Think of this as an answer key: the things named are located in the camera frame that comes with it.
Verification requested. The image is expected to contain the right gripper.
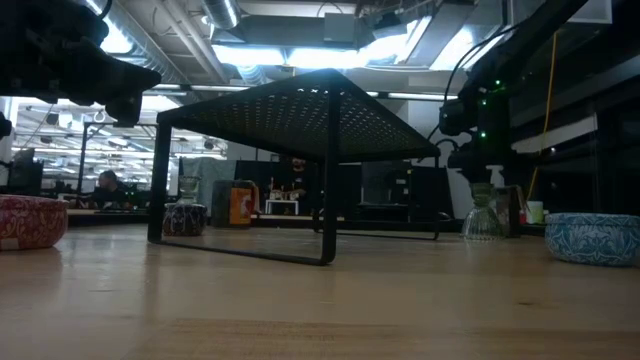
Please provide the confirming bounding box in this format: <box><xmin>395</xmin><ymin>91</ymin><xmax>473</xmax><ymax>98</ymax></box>
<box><xmin>446</xmin><ymin>139</ymin><xmax>504</xmax><ymax>185</ymax></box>

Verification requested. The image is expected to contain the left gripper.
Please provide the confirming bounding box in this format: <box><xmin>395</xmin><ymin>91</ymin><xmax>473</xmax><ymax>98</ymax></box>
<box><xmin>0</xmin><ymin>0</ymin><xmax>163</xmax><ymax>127</ymax></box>

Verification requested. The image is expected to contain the clear glass candlestick holder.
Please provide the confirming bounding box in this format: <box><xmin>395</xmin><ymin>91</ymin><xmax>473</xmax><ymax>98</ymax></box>
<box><xmin>177</xmin><ymin>174</ymin><xmax>202</xmax><ymax>205</ymax></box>
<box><xmin>459</xmin><ymin>182</ymin><xmax>505</xmax><ymax>241</ymax></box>

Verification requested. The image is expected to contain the blue patterned candle tin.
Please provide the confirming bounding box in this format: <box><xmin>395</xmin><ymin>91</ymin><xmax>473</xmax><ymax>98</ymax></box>
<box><xmin>543</xmin><ymin>212</ymin><xmax>640</xmax><ymax>268</ymax></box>

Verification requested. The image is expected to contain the purple patterned candle tin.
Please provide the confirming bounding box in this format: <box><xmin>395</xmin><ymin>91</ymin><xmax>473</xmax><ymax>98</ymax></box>
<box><xmin>162</xmin><ymin>202</ymin><xmax>209</xmax><ymax>238</ymax></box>

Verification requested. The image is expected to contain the red patterned candle tin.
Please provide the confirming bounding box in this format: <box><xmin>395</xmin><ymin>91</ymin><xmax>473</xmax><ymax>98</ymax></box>
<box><xmin>0</xmin><ymin>193</ymin><xmax>70</xmax><ymax>251</ymax></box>

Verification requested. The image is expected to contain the white green cup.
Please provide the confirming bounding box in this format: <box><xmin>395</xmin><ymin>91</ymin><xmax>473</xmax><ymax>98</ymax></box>
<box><xmin>525</xmin><ymin>200</ymin><xmax>545</xmax><ymax>225</ymax></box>

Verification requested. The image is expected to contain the ceiling light tube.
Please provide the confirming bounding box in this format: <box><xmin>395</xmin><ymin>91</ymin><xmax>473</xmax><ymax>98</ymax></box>
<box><xmin>189</xmin><ymin>83</ymin><xmax>251</xmax><ymax>93</ymax></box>
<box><xmin>367</xmin><ymin>91</ymin><xmax>459</xmax><ymax>101</ymax></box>

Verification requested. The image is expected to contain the black cabinet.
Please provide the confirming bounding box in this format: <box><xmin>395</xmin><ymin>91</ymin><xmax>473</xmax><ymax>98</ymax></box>
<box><xmin>359</xmin><ymin>159</ymin><xmax>454</xmax><ymax>221</ymax></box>

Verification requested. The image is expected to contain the grey cloth cover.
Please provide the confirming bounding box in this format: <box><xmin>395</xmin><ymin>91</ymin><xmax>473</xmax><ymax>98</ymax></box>
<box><xmin>182</xmin><ymin>157</ymin><xmax>236</xmax><ymax>211</ymax></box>

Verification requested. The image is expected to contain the black perforated metal shelf riser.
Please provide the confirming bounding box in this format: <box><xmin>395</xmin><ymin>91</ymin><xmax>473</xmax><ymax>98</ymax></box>
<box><xmin>147</xmin><ymin>68</ymin><xmax>442</xmax><ymax>267</ymax></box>

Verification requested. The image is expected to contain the small white table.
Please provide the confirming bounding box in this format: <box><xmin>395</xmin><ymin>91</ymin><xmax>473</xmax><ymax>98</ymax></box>
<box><xmin>264</xmin><ymin>198</ymin><xmax>300</xmax><ymax>216</ymax></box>

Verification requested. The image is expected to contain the smooth silver ceiling duct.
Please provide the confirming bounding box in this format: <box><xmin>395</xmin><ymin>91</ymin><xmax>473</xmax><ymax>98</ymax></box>
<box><xmin>202</xmin><ymin>0</ymin><xmax>242</xmax><ymax>30</ymax></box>

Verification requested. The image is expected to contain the black aluminium table frame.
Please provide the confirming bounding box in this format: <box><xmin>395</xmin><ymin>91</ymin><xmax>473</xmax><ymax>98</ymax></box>
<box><xmin>67</xmin><ymin>208</ymin><xmax>546</xmax><ymax>239</ymax></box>

